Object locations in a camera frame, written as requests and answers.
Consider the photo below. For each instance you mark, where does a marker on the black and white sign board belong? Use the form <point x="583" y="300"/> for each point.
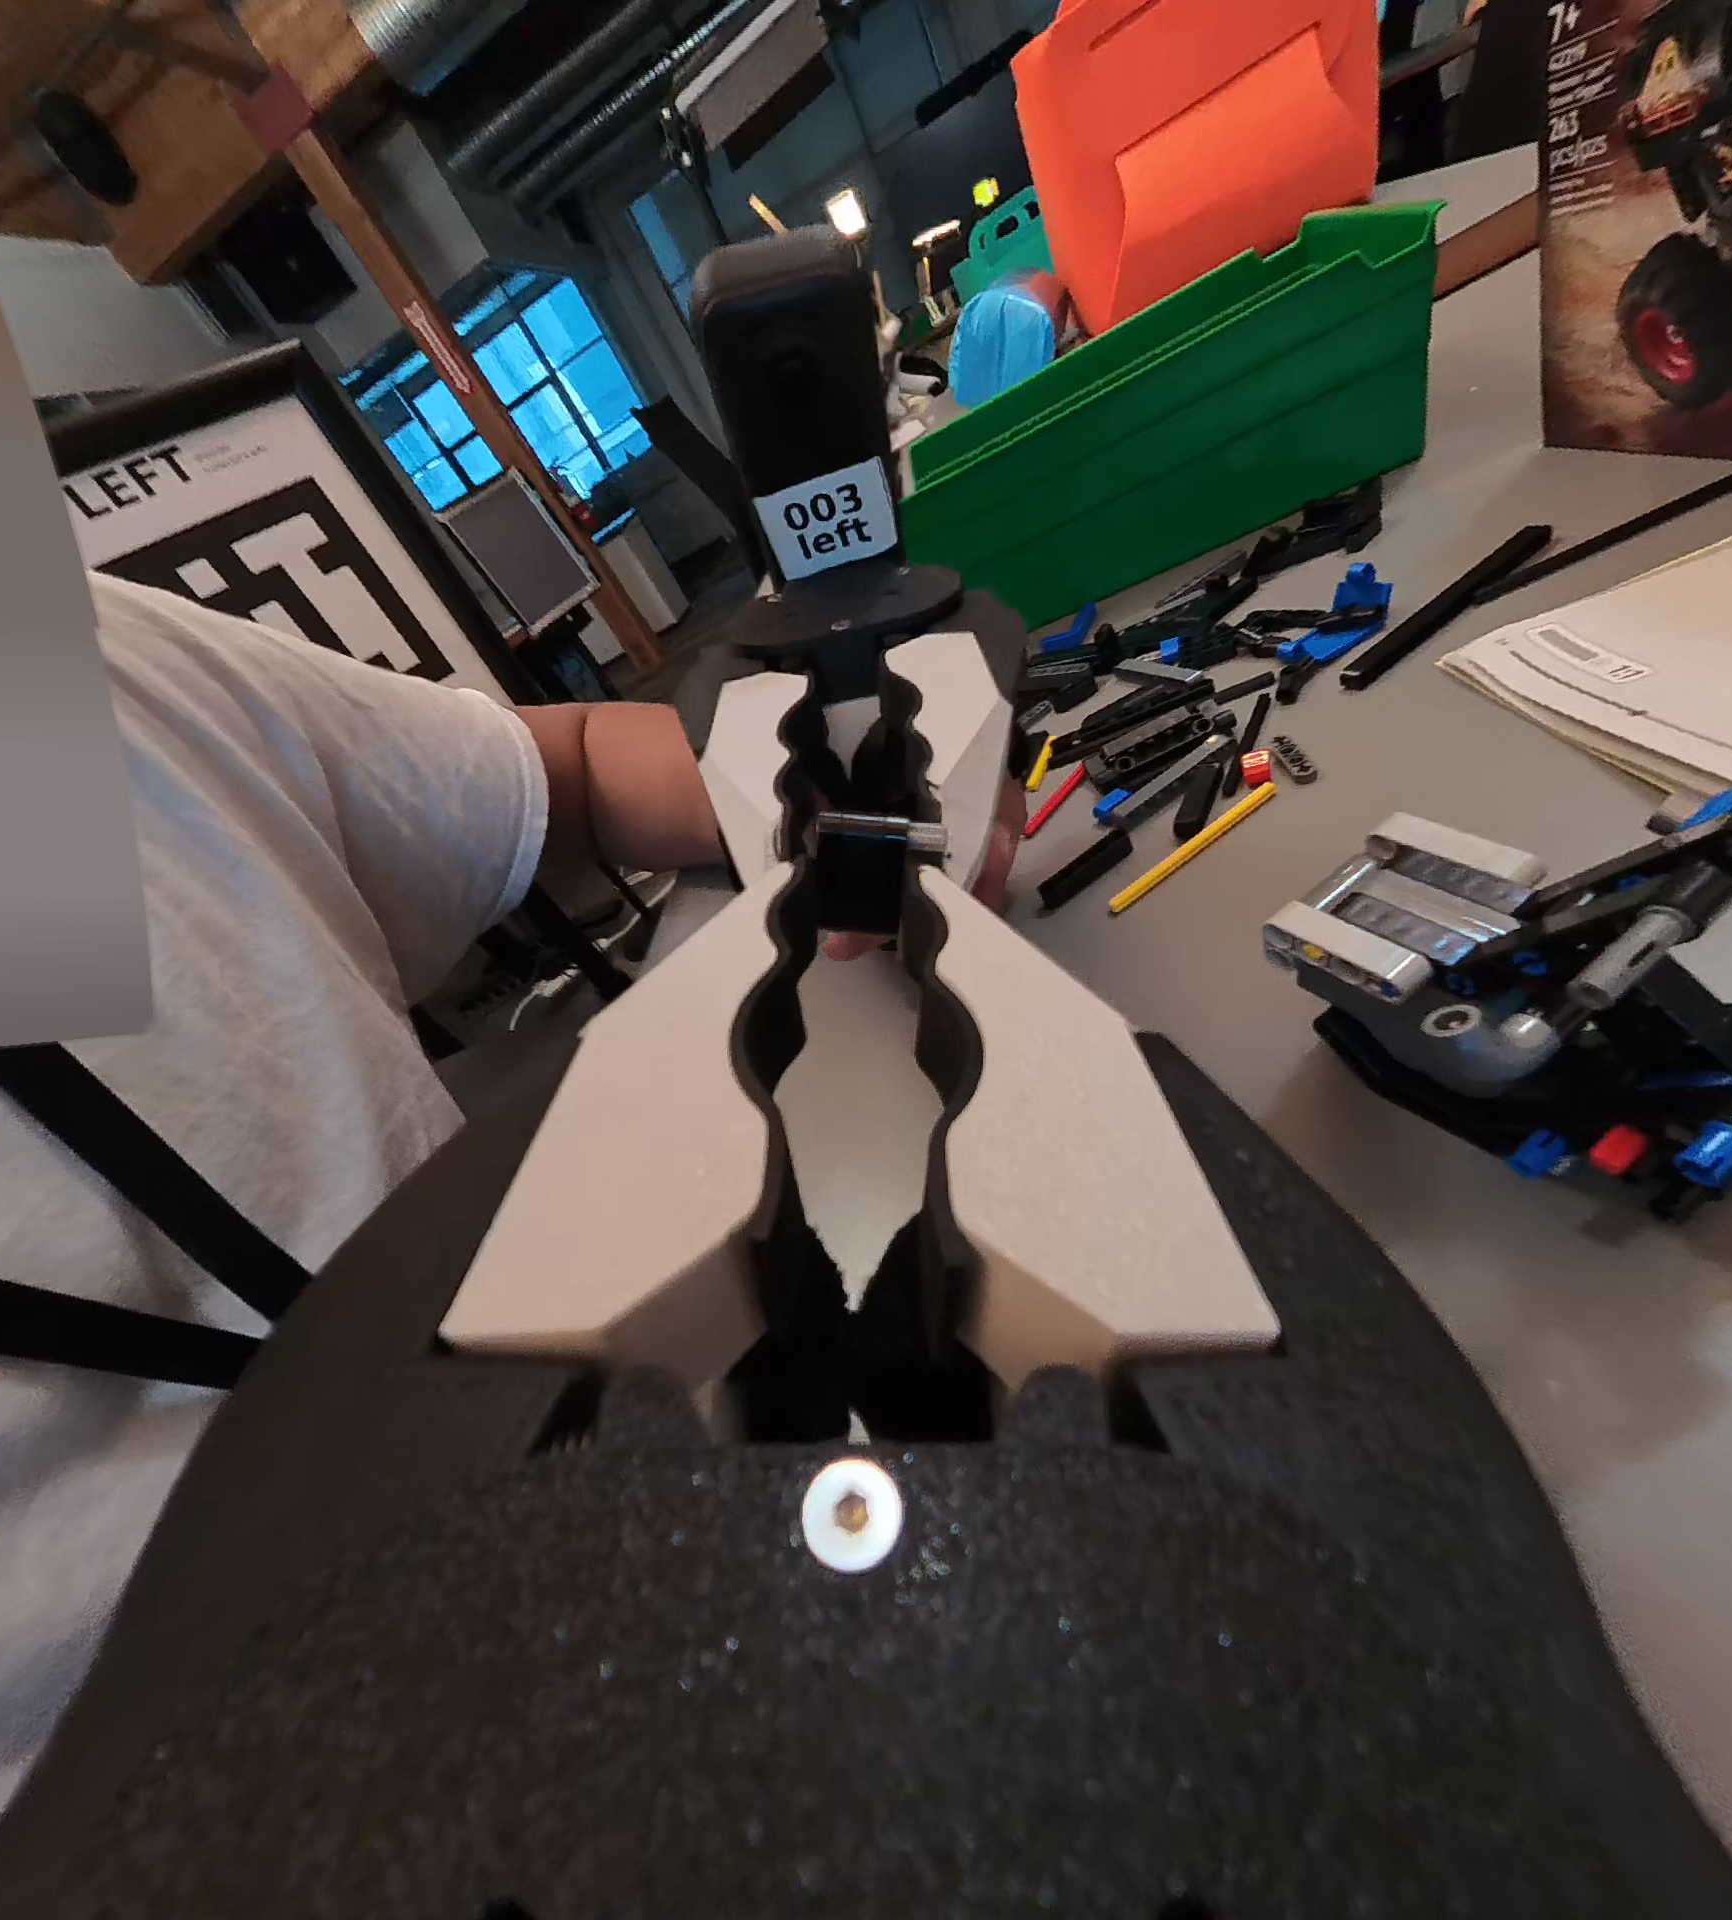
<point x="250" y="541"/>

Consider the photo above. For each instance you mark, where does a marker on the lego instruction booklet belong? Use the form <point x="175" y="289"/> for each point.
<point x="1691" y="661"/>

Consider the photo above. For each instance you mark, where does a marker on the studio light panel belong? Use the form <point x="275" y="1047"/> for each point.
<point x="755" y="69"/>

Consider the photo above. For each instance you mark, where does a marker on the pile of loose lego pieces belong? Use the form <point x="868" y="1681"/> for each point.
<point x="1181" y="704"/>

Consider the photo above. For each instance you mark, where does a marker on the person's left hand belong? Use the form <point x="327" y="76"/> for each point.
<point x="1005" y="855"/>

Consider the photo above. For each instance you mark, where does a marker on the lego set box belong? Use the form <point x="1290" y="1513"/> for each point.
<point x="1706" y="225"/>

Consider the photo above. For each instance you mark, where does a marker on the person's left forearm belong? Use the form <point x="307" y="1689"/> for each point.
<point x="626" y="780"/>

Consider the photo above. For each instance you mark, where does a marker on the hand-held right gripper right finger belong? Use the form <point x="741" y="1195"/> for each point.
<point x="1107" y="1185"/>

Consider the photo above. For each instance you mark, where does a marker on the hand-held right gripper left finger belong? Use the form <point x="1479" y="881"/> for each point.
<point x="626" y="1185"/>

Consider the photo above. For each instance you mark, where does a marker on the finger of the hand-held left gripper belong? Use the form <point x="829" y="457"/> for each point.
<point x="755" y="765"/>
<point x="970" y="735"/>

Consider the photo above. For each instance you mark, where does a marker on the long black lego beam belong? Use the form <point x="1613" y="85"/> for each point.
<point x="1445" y="609"/>

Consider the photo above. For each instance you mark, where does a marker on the wooden post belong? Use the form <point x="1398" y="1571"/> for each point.
<point x="400" y="314"/>

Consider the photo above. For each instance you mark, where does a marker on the partly built lego model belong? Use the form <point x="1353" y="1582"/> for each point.
<point x="1541" y="991"/>

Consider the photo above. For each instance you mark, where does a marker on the thin long black lego axle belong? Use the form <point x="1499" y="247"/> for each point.
<point x="1646" y="523"/>

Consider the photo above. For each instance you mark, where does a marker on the paned window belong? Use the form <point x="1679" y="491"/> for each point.
<point x="507" y="391"/>

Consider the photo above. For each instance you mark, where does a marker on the long yellow lego axle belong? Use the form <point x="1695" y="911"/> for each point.
<point x="1192" y="848"/>

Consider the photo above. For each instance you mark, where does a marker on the dark framed screen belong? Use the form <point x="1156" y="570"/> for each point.
<point x="519" y="555"/>

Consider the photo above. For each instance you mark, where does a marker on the black wall speaker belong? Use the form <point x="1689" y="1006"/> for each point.
<point x="87" y="142"/>

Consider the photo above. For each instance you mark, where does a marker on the red lego axle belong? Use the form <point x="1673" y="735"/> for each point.
<point x="1055" y="801"/>

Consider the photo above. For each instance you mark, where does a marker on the green plastic bin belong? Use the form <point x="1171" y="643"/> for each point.
<point x="1181" y="435"/>

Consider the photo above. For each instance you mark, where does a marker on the short black lego beam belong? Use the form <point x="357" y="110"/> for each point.
<point x="1084" y="870"/>

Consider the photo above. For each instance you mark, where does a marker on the small black lego assembly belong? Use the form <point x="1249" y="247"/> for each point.
<point x="858" y="879"/>

